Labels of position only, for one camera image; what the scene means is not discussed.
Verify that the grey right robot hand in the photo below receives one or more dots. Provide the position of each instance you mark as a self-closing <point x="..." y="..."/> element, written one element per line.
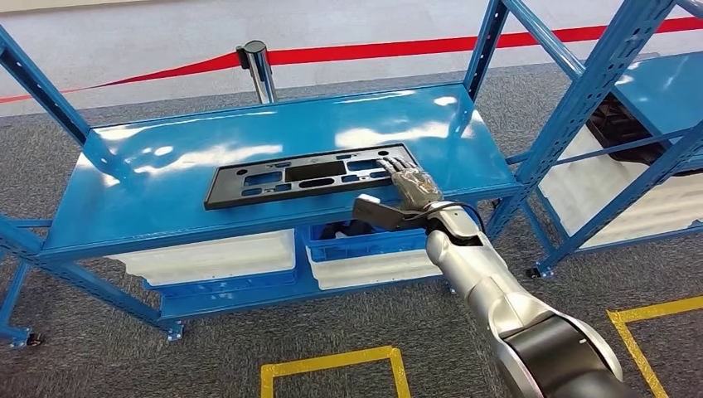
<point x="417" y="184"/>

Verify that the black plastic panel part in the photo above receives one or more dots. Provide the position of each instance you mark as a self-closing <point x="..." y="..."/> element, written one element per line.
<point x="225" y="192"/>

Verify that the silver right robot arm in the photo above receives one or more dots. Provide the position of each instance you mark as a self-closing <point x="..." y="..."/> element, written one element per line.
<point x="472" y="263"/>

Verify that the small black plastic part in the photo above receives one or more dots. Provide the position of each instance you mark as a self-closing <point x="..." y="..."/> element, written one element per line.
<point x="346" y="231"/>

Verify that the black moulded plastic part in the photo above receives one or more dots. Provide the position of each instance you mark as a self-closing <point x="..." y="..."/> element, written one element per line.
<point x="620" y="132"/>

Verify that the blue metal shelf rack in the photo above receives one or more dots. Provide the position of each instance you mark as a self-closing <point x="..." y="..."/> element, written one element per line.
<point x="670" y="88"/>
<point x="11" y="307"/>
<point x="165" y="219"/>

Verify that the red barrier belt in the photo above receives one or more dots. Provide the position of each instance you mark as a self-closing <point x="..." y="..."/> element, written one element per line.
<point x="384" y="50"/>

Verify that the large white plastic crate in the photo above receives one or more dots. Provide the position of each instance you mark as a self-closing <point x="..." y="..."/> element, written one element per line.
<point x="604" y="192"/>

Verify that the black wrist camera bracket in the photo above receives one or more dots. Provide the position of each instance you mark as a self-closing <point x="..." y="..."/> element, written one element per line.
<point x="384" y="215"/>

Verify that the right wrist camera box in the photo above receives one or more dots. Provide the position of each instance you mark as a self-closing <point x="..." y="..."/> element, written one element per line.
<point x="369" y="199"/>

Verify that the chrome stanchion post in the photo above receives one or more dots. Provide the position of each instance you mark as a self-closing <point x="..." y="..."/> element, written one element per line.
<point x="262" y="71"/>

